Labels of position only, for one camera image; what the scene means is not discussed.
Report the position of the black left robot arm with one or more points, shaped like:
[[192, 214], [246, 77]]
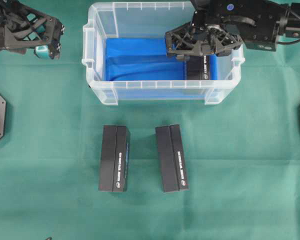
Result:
[[0, 22]]

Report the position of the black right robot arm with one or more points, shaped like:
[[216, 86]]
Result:
[[262, 24]]

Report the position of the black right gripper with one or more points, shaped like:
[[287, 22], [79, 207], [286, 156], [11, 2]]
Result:
[[190, 40]]

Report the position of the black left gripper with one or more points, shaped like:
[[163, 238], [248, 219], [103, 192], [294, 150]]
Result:
[[25, 28]]

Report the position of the clear plastic storage bin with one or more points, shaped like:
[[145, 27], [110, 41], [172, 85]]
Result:
[[151, 20]]

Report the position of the black RealSense box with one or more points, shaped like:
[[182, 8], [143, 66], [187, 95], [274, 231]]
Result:
[[198, 68], [114, 160], [172, 158]]

